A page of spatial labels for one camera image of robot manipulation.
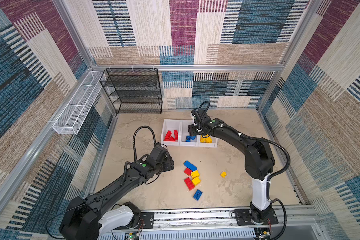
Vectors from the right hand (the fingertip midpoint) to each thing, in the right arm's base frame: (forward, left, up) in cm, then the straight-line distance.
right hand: (193, 130), depth 93 cm
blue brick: (+1, 0, -9) cm, 9 cm away
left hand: (-19, +14, -1) cm, 24 cm away
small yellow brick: (-24, -16, -11) cm, 31 cm away
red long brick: (+3, +17, -9) cm, 19 cm away
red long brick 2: (-28, +4, -11) cm, 31 cm away
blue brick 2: (-18, +3, -12) cm, 21 cm away
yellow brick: (-2, -10, -8) cm, 13 cm away
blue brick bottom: (-34, 0, -12) cm, 36 cm away
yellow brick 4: (-27, 0, -9) cm, 29 cm away
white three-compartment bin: (+7, +7, -5) cm, 11 cm away
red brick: (-1, +14, -7) cm, 16 cm away
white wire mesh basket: (+5, +75, +7) cm, 75 cm away
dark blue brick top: (-1, +3, -8) cm, 8 cm away
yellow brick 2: (-2, -6, -8) cm, 10 cm away
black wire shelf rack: (+34, +41, +5) cm, 54 cm away
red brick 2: (-21, +4, -11) cm, 24 cm away
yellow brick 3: (-23, +1, -11) cm, 26 cm away
